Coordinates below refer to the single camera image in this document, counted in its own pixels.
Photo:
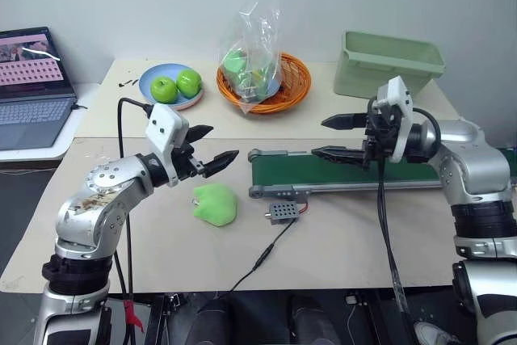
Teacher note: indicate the clear plastic bag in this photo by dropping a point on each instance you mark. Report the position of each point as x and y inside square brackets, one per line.
[250, 34]

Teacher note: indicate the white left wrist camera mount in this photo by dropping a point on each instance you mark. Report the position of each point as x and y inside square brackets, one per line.
[163, 124]

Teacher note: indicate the small green conveyor belt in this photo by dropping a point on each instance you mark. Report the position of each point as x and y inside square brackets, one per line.
[303, 176]

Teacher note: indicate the green soft toy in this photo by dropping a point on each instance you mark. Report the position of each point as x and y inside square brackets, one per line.
[216, 203]

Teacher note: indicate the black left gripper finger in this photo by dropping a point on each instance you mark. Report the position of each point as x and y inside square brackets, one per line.
[201, 131]
[220, 162]

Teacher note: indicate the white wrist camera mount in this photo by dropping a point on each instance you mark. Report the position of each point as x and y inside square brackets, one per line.
[400, 94]
[163, 124]

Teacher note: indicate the red tape strip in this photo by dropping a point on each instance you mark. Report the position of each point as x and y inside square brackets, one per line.
[132, 314]

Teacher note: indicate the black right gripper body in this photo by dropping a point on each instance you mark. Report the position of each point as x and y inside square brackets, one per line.
[381, 135]

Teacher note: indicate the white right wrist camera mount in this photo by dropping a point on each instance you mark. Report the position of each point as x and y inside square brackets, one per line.
[400, 94]

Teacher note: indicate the grey laptop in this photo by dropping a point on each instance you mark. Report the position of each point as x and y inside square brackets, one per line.
[32, 114]

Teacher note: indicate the small grey sensor box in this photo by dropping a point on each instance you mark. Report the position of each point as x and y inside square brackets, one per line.
[282, 211]

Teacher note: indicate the light blue plate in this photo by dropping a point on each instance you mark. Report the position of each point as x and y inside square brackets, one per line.
[153, 73]

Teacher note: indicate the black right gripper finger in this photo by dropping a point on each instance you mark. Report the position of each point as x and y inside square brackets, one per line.
[343, 155]
[347, 121]

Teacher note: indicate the dark rounded shape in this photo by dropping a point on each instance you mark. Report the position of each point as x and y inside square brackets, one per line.
[214, 322]
[313, 322]

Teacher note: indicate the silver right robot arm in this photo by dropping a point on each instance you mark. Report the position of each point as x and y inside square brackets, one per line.
[476, 159]

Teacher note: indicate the pale green plastic bin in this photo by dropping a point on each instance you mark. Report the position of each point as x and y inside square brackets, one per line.
[383, 66]

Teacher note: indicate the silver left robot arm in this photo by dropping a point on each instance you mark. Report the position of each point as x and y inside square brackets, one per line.
[101, 183]

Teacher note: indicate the green apple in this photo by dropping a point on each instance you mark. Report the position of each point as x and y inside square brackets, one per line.
[163, 89]
[189, 83]

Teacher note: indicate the orange woven basket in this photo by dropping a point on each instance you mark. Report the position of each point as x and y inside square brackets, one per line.
[299, 78]

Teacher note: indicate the green plastic toy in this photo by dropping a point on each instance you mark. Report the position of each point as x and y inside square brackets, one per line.
[234, 64]

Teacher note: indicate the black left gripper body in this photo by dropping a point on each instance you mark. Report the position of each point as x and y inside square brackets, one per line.
[183, 159]

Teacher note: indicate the white shoe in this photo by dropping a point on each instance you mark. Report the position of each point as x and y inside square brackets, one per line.
[434, 335]

